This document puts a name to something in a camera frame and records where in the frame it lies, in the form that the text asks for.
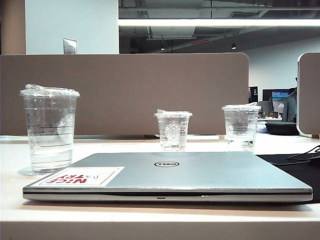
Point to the black beanbag seat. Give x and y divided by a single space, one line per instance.
281 128

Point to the background computer monitor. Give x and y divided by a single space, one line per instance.
277 100

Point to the black desk mat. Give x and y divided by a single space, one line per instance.
277 158

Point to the wide brown desk partition panel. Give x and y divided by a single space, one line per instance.
150 87

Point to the small clear plastic labelled cup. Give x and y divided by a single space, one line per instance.
172 130

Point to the silver Dell laptop with sticker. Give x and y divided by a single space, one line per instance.
200 172

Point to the long ceiling light strip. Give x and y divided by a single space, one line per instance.
200 22

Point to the steel wall switch plate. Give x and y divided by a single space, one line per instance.
70 45

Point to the narrow brown desk partition panel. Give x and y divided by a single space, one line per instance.
310 100

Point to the large clear plastic lidded cup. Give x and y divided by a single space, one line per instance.
50 125

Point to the medium clear plastic lidded cup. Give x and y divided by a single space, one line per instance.
241 127

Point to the dark sign with numeral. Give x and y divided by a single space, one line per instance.
253 93

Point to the person in grey shirt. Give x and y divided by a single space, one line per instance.
291 107

